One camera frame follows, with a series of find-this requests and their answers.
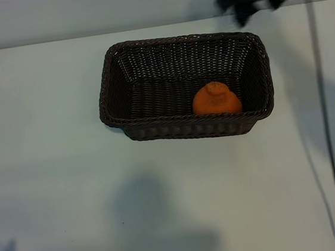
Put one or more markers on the orange with knobbed top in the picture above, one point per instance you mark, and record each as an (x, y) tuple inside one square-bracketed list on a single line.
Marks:
[(216, 102)]

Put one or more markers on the dark brown woven basket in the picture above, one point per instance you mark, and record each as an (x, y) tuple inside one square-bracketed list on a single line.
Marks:
[(168, 128)]

